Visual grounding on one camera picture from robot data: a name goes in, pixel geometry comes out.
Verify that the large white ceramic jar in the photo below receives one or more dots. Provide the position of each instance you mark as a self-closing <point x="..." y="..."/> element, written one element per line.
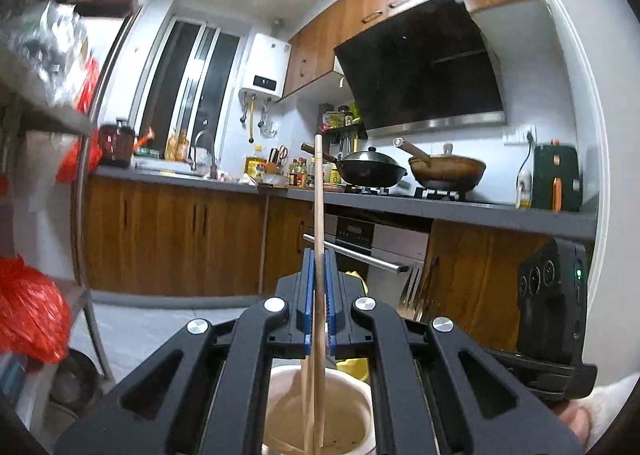
<point x="345" y="415"/>

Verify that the knife and scissors holder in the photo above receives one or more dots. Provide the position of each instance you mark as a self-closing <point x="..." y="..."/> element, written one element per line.
<point x="277" y="160"/>

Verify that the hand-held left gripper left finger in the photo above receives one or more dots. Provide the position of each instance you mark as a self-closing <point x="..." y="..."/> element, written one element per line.
<point x="310" y="300"/>

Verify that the grey kitchen countertop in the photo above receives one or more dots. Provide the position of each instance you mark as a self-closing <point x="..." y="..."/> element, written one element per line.
<point x="475" y="212"/>

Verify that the black range hood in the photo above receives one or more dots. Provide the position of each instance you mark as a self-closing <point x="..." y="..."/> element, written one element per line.
<point x="425" y="70"/>

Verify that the amber bottles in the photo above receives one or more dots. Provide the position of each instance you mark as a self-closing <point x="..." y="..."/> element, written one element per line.
<point x="177" y="145"/>

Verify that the gas stove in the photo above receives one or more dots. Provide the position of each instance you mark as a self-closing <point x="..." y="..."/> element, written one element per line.
<point x="405" y="192"/>

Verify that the clear plastic bags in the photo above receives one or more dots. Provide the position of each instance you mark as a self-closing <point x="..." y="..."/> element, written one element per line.
<point x="47" y="45"/>

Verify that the thin wooden stick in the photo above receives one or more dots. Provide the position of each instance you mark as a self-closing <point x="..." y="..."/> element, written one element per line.
<point x="265" y="245"/>

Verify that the large red plastic bag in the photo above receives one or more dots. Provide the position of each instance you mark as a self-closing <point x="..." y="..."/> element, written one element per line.
<point x="30" y="310"/>

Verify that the wooden chopstick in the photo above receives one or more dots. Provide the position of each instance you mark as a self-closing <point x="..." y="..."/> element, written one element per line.
<point x="319" y="215"/>
<point x="305" y="395"/>

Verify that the white water heater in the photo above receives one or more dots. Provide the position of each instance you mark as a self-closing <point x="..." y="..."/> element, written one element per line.
<point x="265" y="67"/>

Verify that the person's right hand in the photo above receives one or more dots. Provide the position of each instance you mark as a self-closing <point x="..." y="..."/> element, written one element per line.
<point x="576" y="422"/>

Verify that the row of condiment bottles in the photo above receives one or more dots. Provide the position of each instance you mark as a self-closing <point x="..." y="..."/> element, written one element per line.
<point x="300" y="174"/>

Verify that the metal bowl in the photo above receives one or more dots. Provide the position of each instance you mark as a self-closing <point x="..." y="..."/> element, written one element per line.
<point x="77" y="377"/>

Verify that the dark green air fryer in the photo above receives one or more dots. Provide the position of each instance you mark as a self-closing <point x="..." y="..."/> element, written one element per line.
<point x="555" y="180"/>

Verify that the brown wok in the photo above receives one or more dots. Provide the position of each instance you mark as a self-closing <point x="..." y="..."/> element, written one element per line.
<point x="447" y="170"/>

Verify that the white wall socket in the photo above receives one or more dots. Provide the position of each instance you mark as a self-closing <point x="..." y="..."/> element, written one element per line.
<point x="519" y="134"/>

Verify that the hanging red plastic bag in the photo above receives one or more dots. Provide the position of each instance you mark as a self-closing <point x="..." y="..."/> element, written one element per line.
<point x="80" y="135"/>

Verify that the small white bottle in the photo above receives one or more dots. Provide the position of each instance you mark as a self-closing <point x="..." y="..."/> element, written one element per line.
<point x="523" y="190"/>

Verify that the black wok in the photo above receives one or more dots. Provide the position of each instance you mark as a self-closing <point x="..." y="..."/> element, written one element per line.
<point x="372" y="170"/>

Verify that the person's right forearm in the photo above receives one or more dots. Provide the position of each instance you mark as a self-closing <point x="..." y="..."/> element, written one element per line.
<point x="610" y="405"/>

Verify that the orange packet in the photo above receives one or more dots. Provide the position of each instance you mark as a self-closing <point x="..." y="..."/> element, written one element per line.
<point x="145" y="140"/>

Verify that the wall spice shelf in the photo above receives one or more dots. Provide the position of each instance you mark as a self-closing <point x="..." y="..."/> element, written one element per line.
<point x="345" y="122"/>

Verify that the metal shelf rack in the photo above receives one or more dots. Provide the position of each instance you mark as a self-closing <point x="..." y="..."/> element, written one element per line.
<point x="45" y="125"/>

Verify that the metal faucet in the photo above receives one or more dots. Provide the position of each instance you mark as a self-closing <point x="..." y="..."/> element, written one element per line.
<point x="205" y="155"/>

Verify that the gold fork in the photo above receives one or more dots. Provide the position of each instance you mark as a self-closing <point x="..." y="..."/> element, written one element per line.
<point x="411" y="292"/>

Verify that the window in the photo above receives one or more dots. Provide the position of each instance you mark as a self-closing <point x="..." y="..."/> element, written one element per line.
<point x="187" y="85"/>

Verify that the wooden base cabinets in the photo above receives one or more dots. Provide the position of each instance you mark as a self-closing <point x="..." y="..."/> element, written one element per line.
<point x="175" y="235"/>

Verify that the steel built-in oven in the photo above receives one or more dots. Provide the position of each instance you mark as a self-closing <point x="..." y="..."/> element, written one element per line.
<point x="390" y="245"/>

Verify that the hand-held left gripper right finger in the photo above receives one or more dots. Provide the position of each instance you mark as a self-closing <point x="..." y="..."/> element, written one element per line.
<point x="331" y="300"/>

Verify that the yellow oil bottle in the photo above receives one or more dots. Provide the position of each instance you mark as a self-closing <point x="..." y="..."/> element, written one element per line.
<point x="256" y="165"/>

